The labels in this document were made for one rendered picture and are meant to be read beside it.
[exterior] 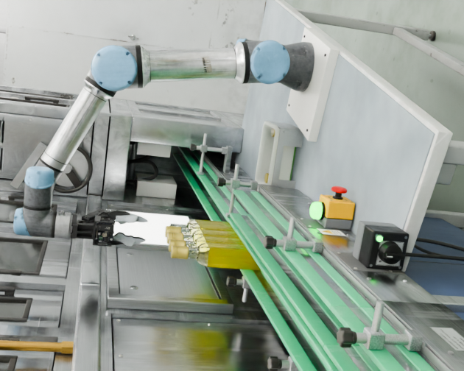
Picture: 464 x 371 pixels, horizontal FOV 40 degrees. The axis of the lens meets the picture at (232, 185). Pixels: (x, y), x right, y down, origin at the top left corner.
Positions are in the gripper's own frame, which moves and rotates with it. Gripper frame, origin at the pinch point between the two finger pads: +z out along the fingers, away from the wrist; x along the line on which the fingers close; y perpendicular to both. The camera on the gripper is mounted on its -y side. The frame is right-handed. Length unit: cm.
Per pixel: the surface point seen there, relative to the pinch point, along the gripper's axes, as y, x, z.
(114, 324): 30.3, -16.1, -6.8
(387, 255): 70, 20, 42
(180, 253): 19.0, 0.0, 9.3
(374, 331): 98, 17, 28
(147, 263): -7.3, -13.1, 3.6
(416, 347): 99, 15, 34
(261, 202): 8.2, 13.3, 32.1
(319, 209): 36, 20, 39
